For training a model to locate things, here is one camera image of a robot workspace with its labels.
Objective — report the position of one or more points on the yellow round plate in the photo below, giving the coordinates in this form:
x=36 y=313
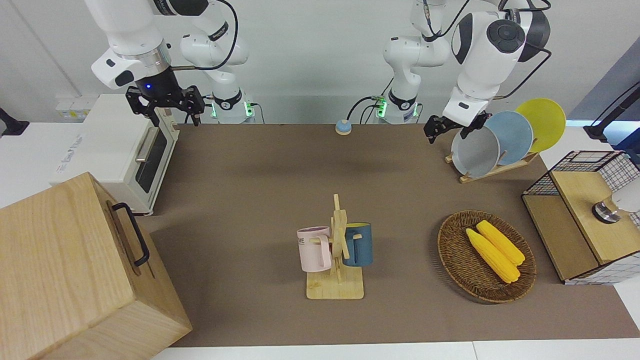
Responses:
x=545 y=120

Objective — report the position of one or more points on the wooden drawer cabinet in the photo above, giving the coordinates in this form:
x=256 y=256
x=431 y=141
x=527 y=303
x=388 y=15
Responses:
x=60 y=260

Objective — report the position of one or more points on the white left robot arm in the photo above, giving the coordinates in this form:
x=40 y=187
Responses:
x=480 y=50

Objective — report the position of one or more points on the pink mug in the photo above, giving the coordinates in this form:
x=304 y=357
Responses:
x=312 y=252

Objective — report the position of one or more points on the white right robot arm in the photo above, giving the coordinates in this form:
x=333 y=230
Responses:
x=130 y=30

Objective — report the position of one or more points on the white toaster oven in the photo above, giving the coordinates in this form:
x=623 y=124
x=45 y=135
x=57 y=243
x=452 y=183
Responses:
x=100 y=150

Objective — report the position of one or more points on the dark teal mug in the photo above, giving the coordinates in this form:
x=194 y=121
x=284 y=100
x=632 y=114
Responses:
x=360 y=247

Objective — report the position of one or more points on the small blue dome bell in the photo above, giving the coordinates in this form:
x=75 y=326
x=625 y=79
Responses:
x=343 y=128

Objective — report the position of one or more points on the white wall socket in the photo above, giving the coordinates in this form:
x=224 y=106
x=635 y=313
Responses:
x=70 y=110

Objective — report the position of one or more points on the light blue round plate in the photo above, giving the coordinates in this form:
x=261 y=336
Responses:
x=515 y=135

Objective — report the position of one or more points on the wooden plate rack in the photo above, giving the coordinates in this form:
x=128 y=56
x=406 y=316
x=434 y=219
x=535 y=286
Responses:
x=492 y=173

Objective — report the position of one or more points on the yellow corn cob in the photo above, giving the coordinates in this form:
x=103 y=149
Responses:
x=492 y=256
x=502 y=242

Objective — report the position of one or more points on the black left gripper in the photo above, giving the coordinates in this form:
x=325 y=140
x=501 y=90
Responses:
x=440 y=122

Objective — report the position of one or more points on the brown table mat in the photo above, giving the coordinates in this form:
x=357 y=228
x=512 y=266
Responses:
x=250 y=200

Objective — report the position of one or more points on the gray round plate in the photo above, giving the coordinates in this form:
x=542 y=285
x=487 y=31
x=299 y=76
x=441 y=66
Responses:
x=475 y=152

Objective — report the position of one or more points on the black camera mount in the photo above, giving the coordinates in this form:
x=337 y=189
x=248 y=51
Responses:
x=12 y=127
x=600 y=131

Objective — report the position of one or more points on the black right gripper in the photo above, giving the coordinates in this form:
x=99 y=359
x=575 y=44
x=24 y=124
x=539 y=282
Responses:
x=155 y=87

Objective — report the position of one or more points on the wooden mug tree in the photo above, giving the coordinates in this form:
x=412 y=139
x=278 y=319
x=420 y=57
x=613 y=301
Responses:
x=335 y=290

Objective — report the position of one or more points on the brown wicker basket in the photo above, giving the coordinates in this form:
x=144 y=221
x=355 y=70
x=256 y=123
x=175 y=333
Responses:
x=460 y=260

